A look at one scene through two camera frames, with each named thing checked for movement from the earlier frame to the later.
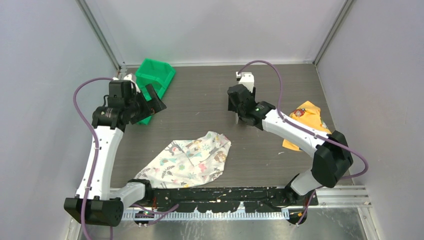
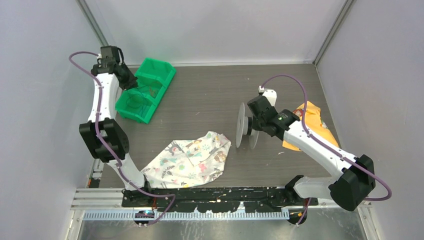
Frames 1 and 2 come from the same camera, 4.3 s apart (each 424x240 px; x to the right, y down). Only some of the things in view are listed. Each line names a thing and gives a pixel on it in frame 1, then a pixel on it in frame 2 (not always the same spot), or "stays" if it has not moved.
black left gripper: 151,107 -> 132,83
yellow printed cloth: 310,114 stays
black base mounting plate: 263,199 stays
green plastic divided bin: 159,74 stays
